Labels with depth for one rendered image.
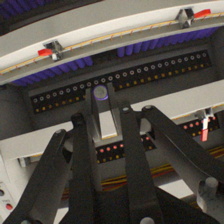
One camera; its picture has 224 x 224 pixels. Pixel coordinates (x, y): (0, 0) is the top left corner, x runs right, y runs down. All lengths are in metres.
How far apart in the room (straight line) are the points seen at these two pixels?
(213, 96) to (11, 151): 0.43
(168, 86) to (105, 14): 0.31
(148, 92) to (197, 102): 0.20
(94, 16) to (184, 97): 0.23
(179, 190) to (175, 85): 0.30
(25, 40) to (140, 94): 0.34
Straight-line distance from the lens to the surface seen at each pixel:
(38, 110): 0.53
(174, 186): 0.44
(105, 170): 0.60
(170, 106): 0.35
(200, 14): 0.33
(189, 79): 0.58
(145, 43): 0.43
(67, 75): 0.49
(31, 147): 0.38
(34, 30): 0.36
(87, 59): 0.41
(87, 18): 0.34
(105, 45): 0.37
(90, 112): 0.16
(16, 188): 0.45
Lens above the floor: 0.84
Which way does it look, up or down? 13 degrees up
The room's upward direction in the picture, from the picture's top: 164 degrees clockwise
